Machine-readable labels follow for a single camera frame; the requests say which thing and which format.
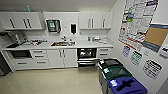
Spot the stainless steel dishwasher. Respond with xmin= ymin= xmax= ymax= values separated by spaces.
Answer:
xmin=76 ymin=47 xmax=101 ymax=68

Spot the blue label bottle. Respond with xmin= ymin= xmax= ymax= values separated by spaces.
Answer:
xmin=87 ymin=34 xmax=92 ymax=42

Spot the stainless steel sink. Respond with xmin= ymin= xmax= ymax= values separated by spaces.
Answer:
xmin=50 ymin=40 xmax=77 ymax=48

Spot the white drawer stack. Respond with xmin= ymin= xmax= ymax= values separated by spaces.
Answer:
xmin=97 ymin=47 xmax=114 ymax=61
xmin=30 ymin=49 xmax=51 ymax=70

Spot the chrome faucet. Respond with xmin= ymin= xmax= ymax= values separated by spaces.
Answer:
xmin=61 ymin=35 xmax=68 ymax=43

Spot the white two-door base cabinet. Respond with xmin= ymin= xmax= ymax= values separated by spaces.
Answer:
xmin=46 ymin=48 xmax=78 ymax=70

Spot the grey bin black lid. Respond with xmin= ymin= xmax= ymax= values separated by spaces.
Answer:
xmin=97 ymin=58 xmax=122 ymax=84

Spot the grey bin green lid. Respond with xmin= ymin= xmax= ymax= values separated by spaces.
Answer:
xmin=101 ymin=65 xmax=133 ymax=94

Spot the black built-in microwave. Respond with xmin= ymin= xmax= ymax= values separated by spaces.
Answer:
xmin=9 ymin=49 xmax=33 ymax=60

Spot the white wide drawer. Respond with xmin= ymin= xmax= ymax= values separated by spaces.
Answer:
xmin=11 ymin=59 xmax=34 ymax=71

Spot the small blue bottle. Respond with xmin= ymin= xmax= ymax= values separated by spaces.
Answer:
xmin=26 ymin=5 xmax=32 ymax=14

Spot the dark refrigerator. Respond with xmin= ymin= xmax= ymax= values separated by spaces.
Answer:
xmin=0 ymin=49 xmax=13 ymax=77

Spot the black wall soap dispenser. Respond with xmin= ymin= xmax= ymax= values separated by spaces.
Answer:
xmin=69 ymin=23 xmax=78 ymax=35

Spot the white wall cabinet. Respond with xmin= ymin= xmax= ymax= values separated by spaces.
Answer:
xmin=78 ymin=12 xmax=114 ymax=31
xmin=0 ymin=12 xmax=44 ymax=31

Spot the small blue wall notice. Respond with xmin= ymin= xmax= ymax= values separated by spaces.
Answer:
xmin=121 ymin=44 xmax=132 ymax=59

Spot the small teal wall notice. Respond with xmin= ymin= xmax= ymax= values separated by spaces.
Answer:
xmin=129 ymin=50 xmax=144 ymax=67

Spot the black and white wall notice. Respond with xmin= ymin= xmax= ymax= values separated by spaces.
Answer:
xmin=142 ymin=59 xmax=164 ymax=81

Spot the cork notice board blue frame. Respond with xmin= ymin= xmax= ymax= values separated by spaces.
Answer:
xmin=142 ymin=23 xmax=168 ymax=54

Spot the small white wall box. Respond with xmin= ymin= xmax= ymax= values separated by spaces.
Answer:
xmin=158 ymin=44 xmax=168 ymax=60

